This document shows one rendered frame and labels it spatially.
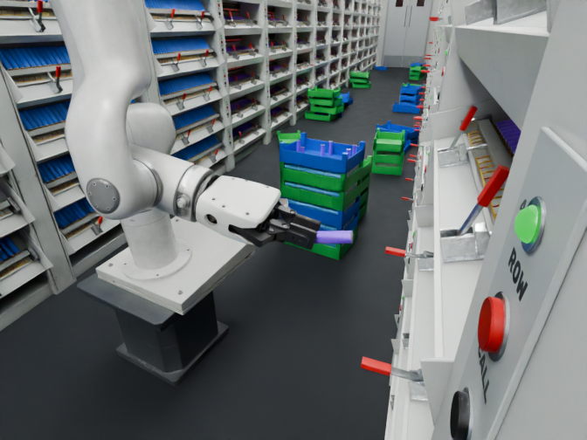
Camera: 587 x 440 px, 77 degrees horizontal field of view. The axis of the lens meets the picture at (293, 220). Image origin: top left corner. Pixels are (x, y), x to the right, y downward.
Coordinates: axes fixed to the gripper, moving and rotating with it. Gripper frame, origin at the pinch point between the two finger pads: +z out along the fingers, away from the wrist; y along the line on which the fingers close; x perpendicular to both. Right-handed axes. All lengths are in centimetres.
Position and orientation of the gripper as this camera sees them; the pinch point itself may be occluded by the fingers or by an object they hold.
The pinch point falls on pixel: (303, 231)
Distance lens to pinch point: 53.6
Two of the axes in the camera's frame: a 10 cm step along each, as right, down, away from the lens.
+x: -2.1, 8.0, 5.7
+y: 2.7, -5.1, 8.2
